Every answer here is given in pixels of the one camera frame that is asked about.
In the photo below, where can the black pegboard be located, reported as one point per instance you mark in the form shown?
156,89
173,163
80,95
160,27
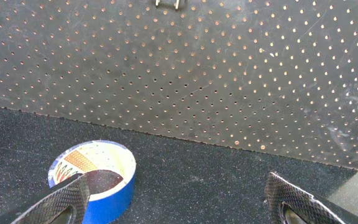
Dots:
179,77

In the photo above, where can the double prong metal hook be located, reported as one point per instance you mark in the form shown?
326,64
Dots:
176,3

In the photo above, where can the roll of blue tape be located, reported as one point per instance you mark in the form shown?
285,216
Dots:
113,205

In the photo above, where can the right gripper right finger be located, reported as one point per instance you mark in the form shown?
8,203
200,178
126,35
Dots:
297,202

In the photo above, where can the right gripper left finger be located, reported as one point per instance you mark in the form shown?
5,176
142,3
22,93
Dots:
64,199

